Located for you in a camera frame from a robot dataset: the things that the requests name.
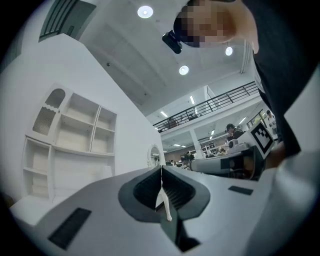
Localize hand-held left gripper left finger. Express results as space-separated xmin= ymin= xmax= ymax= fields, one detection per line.
xmin=34 ymin=165 xmax=181 ymax=256

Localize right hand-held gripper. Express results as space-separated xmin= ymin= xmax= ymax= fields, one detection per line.
xmin=190 ymin=121 xmax=276 ymax=181

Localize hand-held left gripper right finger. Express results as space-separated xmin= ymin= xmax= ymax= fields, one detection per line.
xmin=162 ymin=166 xmax=273 ymax=256

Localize person's right forearm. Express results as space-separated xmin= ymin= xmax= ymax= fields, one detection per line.
xmin=264 ymin=143 xmax=286 ymax=171

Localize white table top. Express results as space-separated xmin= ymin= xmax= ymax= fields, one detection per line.
xmin=8 ymin=186 xmax=101 ymax=227

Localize white ornate dressing table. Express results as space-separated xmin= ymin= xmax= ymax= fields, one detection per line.
xmin=146 ymin=143 xmax=173 ymax=222

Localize black mezzanine railing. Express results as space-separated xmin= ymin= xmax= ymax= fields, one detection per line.
xmin=153 ymin=81 xmax=260 ymax=133

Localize person's light trousers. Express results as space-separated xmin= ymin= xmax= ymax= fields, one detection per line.
xmin=273 ymin=64 xmax=320 ymax=226

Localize person's black shirt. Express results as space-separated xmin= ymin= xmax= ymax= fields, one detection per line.
xmin=241 ymin=0 xmax=320 ymax=158

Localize person's head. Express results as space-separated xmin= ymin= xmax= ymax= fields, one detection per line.
xmin=173 ymin=0 xmax=260 ymax=55

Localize black head camera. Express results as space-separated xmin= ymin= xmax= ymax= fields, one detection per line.
xmin=161 ymin=29 xmax=183 ymax=55

